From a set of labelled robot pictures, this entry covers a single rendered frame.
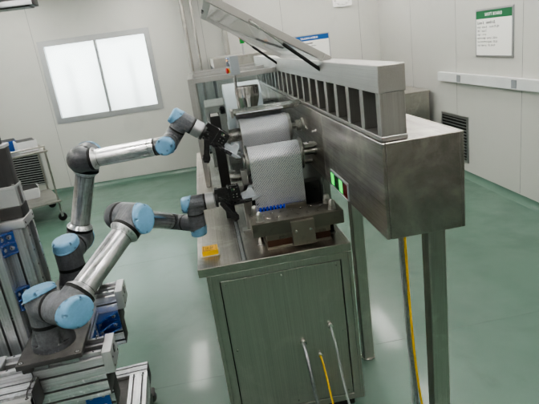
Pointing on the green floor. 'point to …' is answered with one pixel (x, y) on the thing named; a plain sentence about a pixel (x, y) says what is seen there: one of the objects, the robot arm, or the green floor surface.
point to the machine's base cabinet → (289, 331)
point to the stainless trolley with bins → (25, 147)
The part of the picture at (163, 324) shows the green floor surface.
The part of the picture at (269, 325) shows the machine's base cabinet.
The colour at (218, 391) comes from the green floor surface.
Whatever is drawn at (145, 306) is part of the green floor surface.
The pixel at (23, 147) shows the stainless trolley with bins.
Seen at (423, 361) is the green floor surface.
